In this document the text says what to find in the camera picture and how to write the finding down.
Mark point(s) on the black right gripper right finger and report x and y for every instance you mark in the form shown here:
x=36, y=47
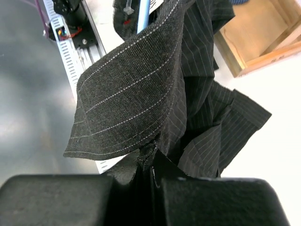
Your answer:
x=180, y=200

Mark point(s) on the aluminium mounting rail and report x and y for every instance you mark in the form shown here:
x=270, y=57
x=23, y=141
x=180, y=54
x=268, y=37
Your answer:
x=91, y=54

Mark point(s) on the slotted grey cable duct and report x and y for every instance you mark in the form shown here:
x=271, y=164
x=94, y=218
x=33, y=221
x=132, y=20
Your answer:
x=66, y=48

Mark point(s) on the black pinstriped shirt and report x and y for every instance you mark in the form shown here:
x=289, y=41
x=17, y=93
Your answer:
x=157, y=90

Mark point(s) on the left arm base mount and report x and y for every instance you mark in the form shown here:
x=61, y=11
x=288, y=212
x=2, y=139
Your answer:
x=77, y=27

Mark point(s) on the blue checked shirt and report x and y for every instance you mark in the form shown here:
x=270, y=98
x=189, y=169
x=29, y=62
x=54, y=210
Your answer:
x=238, y=2

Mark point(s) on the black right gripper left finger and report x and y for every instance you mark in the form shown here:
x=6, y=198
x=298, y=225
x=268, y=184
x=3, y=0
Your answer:
x=108, y=199

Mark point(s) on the wooden clothes rack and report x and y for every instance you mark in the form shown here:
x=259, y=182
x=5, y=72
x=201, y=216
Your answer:
x=262, y=32

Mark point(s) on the blue wire hanger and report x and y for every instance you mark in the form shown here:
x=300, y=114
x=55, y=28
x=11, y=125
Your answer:
x=143, y=16

